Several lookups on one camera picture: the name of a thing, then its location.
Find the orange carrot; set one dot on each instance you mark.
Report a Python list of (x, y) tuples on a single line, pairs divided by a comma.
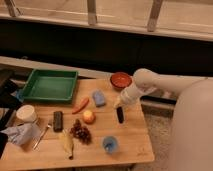
[(81, 106)]

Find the white round container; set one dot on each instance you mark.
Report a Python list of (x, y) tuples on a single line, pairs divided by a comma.
[(26, 113)]

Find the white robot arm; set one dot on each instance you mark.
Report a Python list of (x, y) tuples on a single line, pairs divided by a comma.
[(191, 139)]

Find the red bowl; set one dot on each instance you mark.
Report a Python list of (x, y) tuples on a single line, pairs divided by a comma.
[(120, 80)]

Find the green plastic tray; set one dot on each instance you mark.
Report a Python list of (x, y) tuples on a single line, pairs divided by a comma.
[(50, 86)]

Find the yellow banana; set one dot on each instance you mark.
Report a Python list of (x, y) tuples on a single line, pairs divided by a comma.
[(67, 143)]

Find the light blue cloth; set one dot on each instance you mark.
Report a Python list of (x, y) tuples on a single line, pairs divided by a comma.
[(21, 134)]

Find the yellow apple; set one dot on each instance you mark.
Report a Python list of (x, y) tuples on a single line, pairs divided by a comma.
[(89, 117)]

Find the metal spoon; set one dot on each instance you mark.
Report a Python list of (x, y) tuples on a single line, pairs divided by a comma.
[(47, 127)]

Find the dark grape bunch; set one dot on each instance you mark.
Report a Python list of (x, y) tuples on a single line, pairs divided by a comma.
[(81, 132)]

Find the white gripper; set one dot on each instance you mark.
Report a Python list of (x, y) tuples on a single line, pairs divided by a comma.
[(128, 96)]

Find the blue cup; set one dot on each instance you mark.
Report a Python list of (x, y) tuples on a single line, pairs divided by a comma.
[(110, 144)]

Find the black handled dish brush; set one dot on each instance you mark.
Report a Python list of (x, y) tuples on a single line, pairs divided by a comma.
[(120, 115)]

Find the blue sponge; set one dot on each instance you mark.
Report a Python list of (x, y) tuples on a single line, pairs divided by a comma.
[(99, 98)]

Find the black chair at left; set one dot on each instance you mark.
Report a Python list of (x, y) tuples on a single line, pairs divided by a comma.
[(7, 100)]

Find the dark chocolate bar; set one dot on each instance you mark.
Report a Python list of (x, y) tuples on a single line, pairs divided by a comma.
[(58, 121)]

